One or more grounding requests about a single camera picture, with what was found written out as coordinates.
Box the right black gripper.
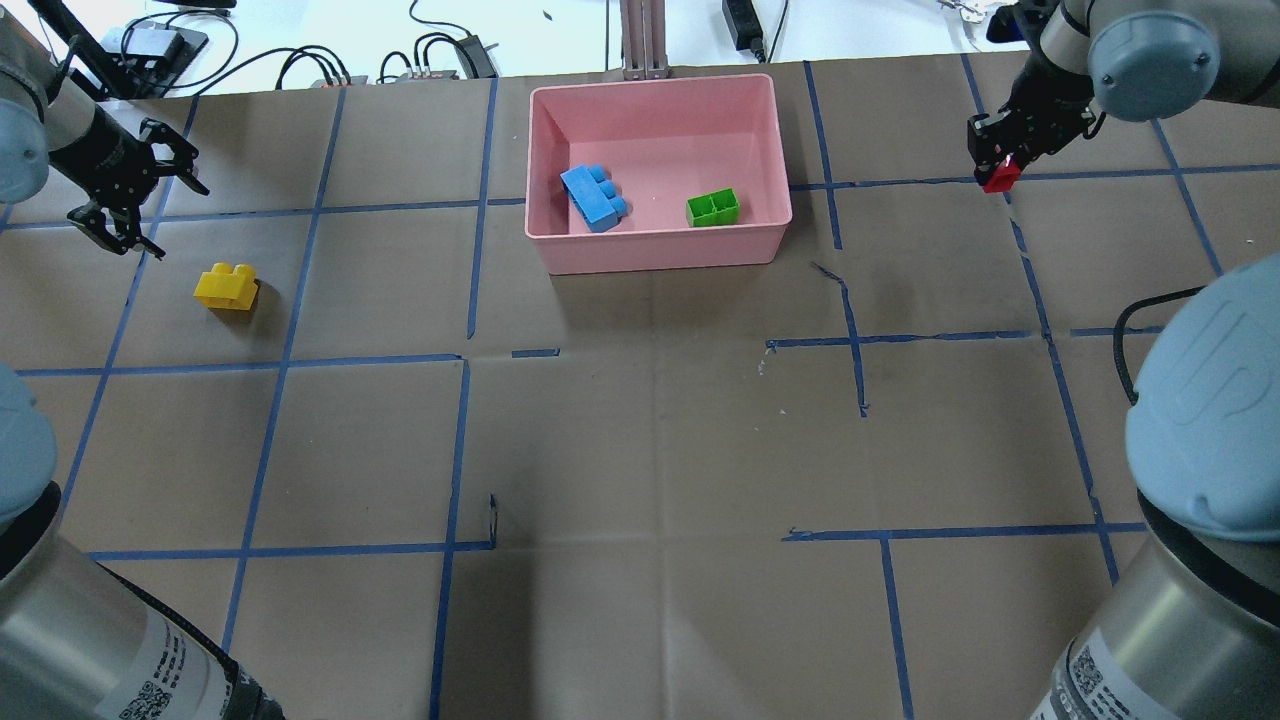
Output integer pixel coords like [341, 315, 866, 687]
[966, 70, 1097, 176]

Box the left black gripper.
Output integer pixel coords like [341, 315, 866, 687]
[50, 108, 211, 259]

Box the red toy block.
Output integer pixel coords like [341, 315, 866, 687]
[980, 154, 1023, 193]

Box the yellow toy block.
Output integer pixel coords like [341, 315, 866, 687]
[192, 263, 259, 311]

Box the green toy block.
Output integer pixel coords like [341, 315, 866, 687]
[685, 187, 742, 228]

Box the blue toy block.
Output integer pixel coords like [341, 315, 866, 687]
[559, 164, 630, 233]

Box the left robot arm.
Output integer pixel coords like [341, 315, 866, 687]
[1, 12, 284, 719]

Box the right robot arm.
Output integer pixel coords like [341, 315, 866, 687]
[966, 1, 1279, 719]

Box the pink plastic box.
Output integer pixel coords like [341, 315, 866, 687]
[524, 73, 794, 275]

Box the black usb hub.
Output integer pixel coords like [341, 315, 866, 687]
[102, 20, 209, 99]

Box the black corrugated cable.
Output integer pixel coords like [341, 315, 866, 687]
[1114, 287, 1206, 406]

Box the aluminium frame post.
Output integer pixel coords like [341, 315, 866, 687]
[620, 0, 669, 79]

